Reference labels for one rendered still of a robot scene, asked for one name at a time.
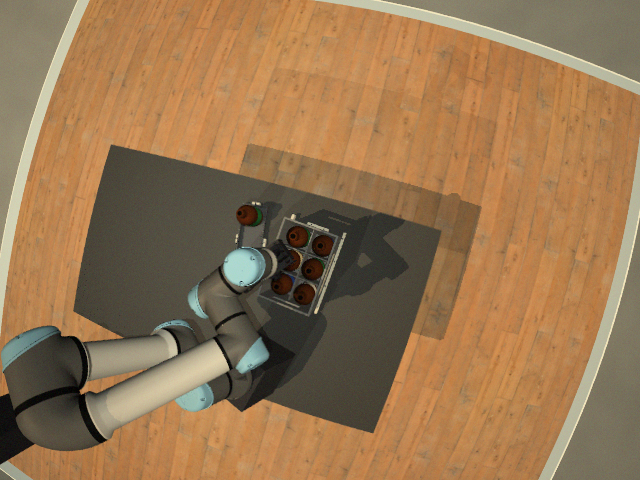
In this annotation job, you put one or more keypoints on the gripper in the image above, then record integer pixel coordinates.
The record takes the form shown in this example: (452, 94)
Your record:
(278, 246)

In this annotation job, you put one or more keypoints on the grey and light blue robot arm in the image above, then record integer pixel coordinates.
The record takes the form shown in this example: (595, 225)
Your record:
(40, 364)

